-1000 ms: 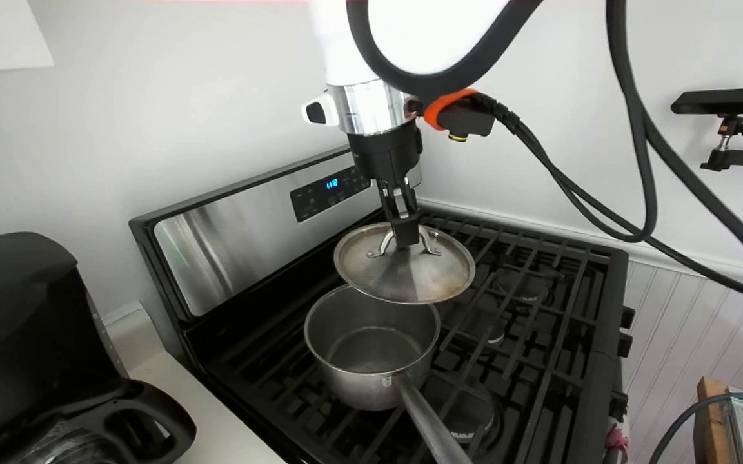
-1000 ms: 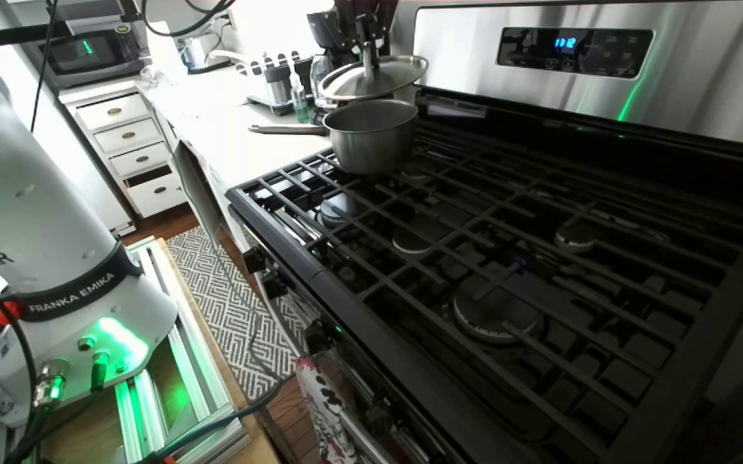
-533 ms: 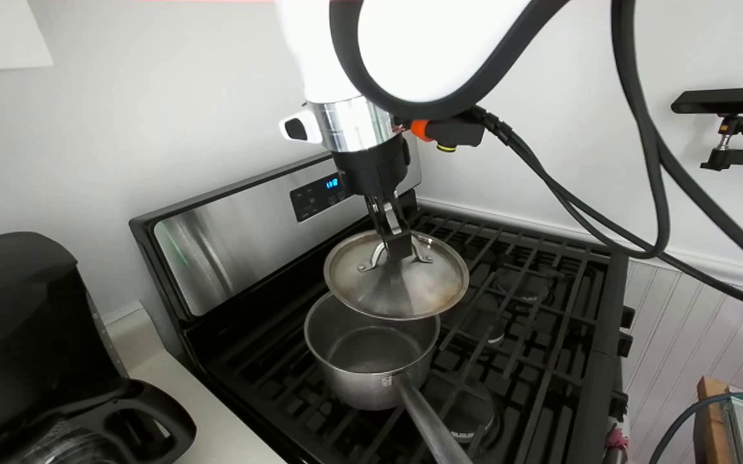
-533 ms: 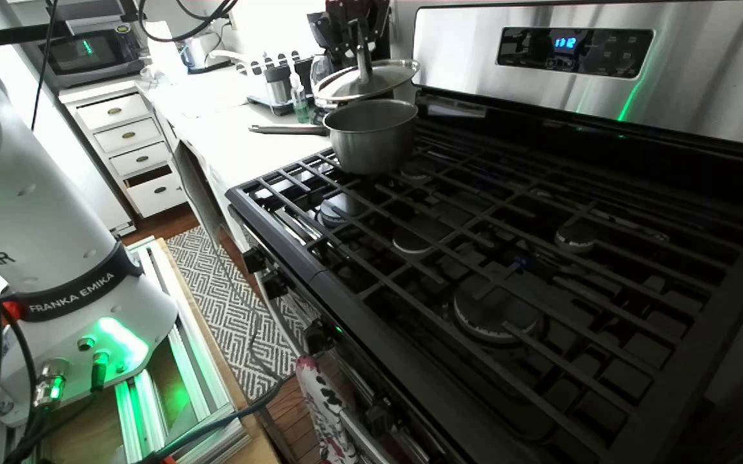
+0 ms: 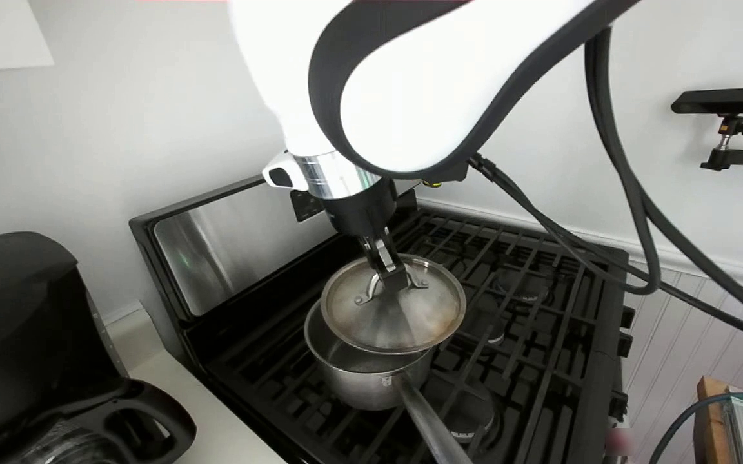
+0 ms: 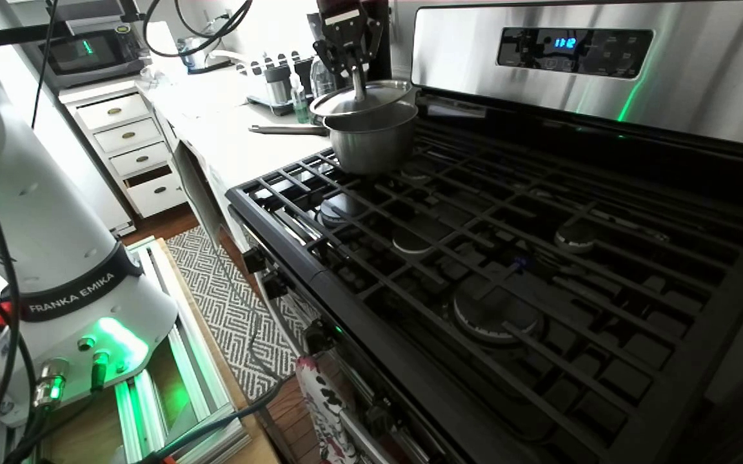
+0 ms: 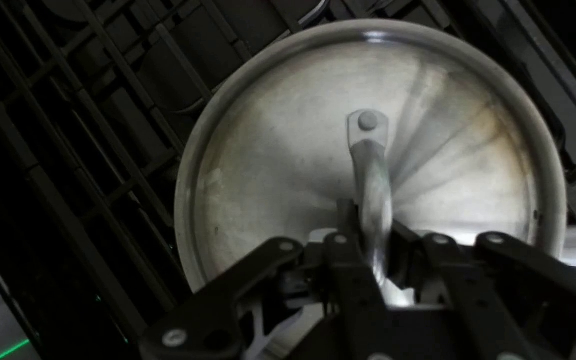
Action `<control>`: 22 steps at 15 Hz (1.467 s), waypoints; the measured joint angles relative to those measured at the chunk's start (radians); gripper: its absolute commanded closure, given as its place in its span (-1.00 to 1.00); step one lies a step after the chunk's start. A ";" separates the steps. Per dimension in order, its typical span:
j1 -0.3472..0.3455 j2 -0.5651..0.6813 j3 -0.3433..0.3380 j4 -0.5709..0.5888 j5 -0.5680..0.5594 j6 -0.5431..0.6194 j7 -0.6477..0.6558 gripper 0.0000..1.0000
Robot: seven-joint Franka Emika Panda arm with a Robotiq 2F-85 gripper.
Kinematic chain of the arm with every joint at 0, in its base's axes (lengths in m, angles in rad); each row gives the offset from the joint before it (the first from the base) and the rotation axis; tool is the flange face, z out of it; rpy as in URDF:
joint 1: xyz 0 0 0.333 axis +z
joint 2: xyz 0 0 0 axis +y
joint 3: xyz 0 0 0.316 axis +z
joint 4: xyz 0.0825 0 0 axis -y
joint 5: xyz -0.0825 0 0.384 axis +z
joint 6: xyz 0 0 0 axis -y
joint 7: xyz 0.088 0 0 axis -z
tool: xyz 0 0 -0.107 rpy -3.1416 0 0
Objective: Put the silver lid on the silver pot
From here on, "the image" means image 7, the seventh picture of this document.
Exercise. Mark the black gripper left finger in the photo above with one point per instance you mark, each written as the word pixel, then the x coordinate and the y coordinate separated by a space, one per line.
pixel 235 301

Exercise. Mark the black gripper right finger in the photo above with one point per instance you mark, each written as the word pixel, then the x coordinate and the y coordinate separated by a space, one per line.
pixel 500 293

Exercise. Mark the black stove top with grates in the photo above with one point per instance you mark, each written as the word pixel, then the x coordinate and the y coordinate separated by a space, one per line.
pixel 68 132

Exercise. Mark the silver round pot lid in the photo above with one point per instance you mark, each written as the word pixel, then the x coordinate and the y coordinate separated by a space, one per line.
pixel 280 153

